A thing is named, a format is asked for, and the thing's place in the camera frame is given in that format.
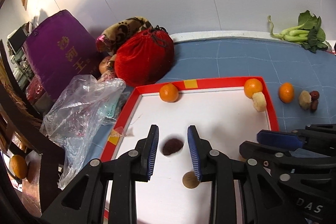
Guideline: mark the red-rimmed white tray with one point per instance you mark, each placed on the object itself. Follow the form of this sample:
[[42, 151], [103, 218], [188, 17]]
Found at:
[[223, 119]]

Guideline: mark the beige patterned cloth bag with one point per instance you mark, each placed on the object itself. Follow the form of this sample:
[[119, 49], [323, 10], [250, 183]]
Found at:
[[126, 27]]

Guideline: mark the clear plastic bag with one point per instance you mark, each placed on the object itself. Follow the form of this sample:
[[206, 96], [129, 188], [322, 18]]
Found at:
[[78, 113]]

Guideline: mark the dark wooden bed frame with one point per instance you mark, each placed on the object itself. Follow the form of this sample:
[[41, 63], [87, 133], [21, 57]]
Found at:
[[34, 132]]

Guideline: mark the round brown nut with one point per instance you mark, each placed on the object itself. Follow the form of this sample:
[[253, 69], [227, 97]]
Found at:
[[189, 181]]

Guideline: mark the purple gift box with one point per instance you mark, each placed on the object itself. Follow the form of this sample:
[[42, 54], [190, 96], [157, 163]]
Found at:
[[60, 48]]

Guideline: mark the orange mandarin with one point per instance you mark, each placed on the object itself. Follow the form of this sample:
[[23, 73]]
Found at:
[[18, 166], [253, 86], [286, 92], [169, 92]]

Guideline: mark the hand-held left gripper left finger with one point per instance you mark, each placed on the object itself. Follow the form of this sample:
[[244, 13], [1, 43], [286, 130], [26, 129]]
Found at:
[[152, 153]]

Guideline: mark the dark red date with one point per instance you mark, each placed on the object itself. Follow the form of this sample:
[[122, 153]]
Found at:
[[172, 146]]

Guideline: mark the green bok choy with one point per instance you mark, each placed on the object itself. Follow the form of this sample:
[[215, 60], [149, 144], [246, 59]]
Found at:
[[302, 32]]

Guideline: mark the reddish round fruit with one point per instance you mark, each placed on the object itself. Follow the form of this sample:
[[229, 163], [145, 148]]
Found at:
[[105, 64]]

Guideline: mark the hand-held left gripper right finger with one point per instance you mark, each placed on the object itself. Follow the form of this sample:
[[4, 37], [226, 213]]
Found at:
[[194, 153]]

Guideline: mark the cluttered shelf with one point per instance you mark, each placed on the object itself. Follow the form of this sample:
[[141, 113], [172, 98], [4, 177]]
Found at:
[[19, 56]]

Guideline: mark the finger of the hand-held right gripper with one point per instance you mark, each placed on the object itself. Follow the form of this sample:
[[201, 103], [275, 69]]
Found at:
[[302, 169], [281, 138]]

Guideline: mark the pale peeled fruit chunk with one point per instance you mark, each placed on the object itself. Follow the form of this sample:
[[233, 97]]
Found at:
[[259, 102], [304, 100]]

